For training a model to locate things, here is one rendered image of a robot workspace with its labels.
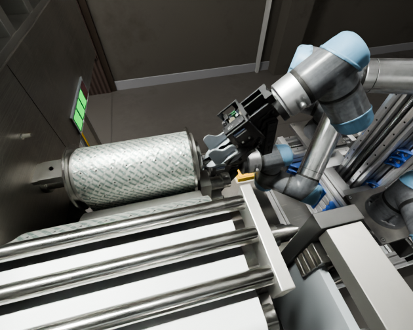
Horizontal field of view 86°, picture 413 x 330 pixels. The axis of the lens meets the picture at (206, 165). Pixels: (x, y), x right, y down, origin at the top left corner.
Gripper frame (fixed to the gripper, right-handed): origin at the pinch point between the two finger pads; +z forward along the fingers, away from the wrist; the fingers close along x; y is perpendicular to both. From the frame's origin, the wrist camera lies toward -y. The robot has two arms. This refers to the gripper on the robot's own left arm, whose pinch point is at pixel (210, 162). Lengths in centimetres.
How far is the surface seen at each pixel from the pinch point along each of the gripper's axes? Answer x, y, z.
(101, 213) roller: 6.9, 15.0, 20.4
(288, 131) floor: -122, -173, -14
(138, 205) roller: 7.0, 10.1, 14.5
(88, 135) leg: -79, -5, 75
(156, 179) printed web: 4.1, 10.2, 8.3
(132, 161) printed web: 1.1, 15.6, 8.9
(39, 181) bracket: 0.5, 26.0, 24.2
